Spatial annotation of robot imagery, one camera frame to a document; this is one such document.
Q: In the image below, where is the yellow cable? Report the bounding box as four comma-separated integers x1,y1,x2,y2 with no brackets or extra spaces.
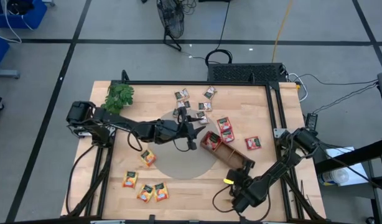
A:
271,0,294,63

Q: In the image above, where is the white looped cable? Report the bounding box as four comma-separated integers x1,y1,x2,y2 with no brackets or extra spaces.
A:
287,73,309,102

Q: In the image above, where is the red strawberry tea packet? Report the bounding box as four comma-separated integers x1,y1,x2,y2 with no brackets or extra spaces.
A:
208,131,223,147
221,129,236,144
217,116,233,133
203,133,218,151
245,136,263,151

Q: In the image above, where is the orange tea packet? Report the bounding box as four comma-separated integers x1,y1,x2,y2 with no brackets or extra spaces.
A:
122,170,139,189
136,184,155,203
153,182,170,202
139,149,157,168

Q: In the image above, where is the thin black cable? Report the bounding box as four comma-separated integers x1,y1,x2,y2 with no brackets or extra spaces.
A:
287,73,379,86

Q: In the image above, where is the round grey mat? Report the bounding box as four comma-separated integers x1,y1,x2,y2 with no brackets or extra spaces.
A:
147,108,221,180

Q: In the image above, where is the black computer case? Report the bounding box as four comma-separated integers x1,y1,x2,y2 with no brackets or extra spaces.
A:
207,62,288,83

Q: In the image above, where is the grey metal bar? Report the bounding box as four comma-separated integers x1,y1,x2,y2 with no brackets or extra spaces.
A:
0,68,21,80

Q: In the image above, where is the green plant in white pot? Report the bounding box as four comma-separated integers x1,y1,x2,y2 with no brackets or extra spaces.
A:
100,82,135,115

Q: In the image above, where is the large blue bin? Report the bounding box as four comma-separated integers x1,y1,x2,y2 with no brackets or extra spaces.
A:
0,0,49,29

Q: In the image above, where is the black power cable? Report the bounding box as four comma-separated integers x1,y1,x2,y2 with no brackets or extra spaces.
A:
205,0,234,67

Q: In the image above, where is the black floor fan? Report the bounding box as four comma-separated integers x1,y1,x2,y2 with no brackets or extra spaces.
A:
156,0,185,52

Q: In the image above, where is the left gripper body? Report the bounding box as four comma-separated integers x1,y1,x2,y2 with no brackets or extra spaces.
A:
155,107,198,151

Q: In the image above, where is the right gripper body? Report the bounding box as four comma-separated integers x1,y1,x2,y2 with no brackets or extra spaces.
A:
223,169,254,194

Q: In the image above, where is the wooden three-compartment tray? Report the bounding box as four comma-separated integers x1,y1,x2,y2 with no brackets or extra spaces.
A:
199,130,256,171

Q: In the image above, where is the black metal rack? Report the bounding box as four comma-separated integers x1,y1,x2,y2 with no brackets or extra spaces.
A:
314,72,382,224

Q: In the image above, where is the dark green tea packet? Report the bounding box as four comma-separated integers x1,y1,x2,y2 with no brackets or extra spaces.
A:
202,85,218,100

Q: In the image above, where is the black power adapter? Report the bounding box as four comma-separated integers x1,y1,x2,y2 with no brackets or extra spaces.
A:
305,112,319,130

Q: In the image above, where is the thin grey cable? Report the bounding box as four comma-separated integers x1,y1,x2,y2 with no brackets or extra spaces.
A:
312,83,379,114

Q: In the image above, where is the white paper sheet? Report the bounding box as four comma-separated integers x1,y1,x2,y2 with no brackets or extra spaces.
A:
324,146,369,187

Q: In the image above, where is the black table frame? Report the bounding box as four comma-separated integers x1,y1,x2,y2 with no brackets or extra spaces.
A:
62,70,327,224

